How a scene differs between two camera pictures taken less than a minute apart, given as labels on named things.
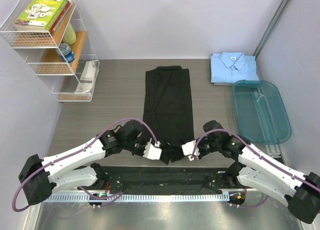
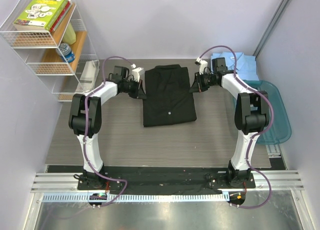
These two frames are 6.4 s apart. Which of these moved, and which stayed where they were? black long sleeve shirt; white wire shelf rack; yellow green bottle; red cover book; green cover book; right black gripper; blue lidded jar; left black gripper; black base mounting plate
Moved: black long sleeve shirt; right black gripper; left black gripper
Stayed: green cover book; yellow green bottle; white wire shelf rack; blue lidded jar; red cover book; black base mounting plate
